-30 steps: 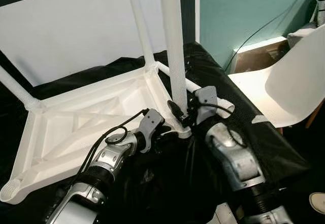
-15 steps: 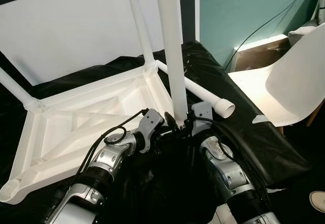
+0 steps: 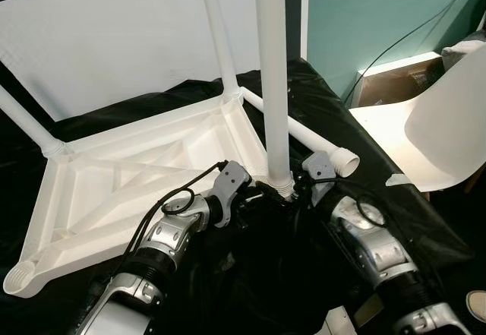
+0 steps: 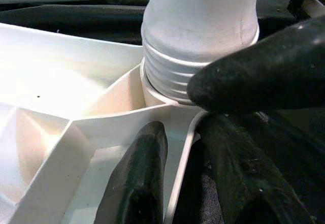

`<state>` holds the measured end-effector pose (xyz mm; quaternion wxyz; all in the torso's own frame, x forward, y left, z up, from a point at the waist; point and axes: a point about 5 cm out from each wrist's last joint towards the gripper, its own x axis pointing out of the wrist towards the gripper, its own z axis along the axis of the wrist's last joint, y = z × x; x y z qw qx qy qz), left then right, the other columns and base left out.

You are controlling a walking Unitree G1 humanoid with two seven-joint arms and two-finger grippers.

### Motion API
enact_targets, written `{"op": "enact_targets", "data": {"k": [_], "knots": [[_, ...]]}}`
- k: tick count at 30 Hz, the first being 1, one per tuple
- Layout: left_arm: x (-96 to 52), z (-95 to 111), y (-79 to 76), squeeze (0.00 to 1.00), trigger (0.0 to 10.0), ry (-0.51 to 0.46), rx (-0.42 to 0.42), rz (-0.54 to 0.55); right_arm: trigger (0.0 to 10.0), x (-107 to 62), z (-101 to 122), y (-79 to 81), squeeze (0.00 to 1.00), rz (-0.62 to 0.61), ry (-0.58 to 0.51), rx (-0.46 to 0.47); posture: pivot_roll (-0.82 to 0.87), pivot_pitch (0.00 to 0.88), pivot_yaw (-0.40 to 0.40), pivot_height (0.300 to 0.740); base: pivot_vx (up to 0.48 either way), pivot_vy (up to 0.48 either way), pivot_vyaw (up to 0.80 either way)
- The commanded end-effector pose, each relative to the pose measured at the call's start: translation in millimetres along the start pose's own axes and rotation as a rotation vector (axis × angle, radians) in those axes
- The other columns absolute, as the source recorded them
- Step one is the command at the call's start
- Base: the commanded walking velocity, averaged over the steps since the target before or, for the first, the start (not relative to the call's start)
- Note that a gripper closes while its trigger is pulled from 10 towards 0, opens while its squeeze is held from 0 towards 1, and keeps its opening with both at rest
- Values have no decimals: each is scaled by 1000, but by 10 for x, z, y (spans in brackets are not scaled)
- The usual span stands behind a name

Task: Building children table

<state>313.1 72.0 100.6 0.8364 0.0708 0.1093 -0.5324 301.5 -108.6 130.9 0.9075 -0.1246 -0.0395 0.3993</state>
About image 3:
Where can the white tapered plastic table leg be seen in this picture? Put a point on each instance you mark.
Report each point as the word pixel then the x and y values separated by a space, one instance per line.
pixel 26 126
pixel 272 77
pixel 216 31
pixel 319 141

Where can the white plastic table top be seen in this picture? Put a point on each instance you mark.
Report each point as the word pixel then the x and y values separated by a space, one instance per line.
pixel 114 191

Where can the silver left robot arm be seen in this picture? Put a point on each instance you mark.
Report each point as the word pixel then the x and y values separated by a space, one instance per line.
pixel 159 251

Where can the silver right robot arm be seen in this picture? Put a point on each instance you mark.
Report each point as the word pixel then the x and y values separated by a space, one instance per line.
pixel 376 251

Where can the black plastic sheet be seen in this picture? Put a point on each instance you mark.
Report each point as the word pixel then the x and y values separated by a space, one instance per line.
pixel 410 229

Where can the brown cardboard box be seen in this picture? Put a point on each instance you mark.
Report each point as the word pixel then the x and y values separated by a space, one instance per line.
pixel 391 84

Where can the white plastic shell chair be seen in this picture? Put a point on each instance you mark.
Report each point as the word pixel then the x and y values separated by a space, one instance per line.
pixel 440 137

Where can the person's white shoe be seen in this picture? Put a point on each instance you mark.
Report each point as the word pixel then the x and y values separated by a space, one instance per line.
pixel 477 306

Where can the large white board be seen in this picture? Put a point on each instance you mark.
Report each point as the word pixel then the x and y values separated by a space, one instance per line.
pixel 99 39

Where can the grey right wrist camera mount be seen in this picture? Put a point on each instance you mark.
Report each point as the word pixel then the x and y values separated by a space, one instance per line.
pixel 319 169

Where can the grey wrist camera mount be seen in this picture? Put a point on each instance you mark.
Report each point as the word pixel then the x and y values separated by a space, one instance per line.
pixel 231 187
pixel 319 169

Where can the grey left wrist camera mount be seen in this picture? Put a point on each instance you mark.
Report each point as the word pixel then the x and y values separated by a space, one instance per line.
pixel 231 187

